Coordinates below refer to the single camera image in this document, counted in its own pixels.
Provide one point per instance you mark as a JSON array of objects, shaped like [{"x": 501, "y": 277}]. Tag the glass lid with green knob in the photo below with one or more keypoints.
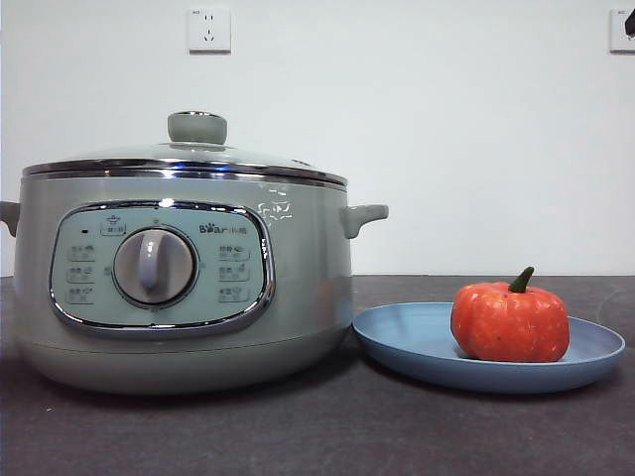
[{"x": 197, "y": 128}]

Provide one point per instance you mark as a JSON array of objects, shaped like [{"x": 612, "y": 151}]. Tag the blue round plate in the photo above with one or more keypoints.
[{"x": 412, "y": 342}]

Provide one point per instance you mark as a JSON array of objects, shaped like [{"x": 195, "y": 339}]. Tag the orange toy pumpkin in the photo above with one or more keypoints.
[{"x": 511, "y": 322}]

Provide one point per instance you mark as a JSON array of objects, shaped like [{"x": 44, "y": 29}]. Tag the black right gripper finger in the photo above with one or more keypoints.
[{"x": 631, "y": 22}]

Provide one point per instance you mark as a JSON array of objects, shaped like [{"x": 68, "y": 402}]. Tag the pale green electric steamer pot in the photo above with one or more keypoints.
[{"x": 307, "y": 277}]

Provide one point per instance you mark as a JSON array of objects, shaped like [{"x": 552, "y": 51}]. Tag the white wall socket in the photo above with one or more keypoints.
[
  {"x": 208, "y": 30},
  {"x": 617, "y": 42}
]

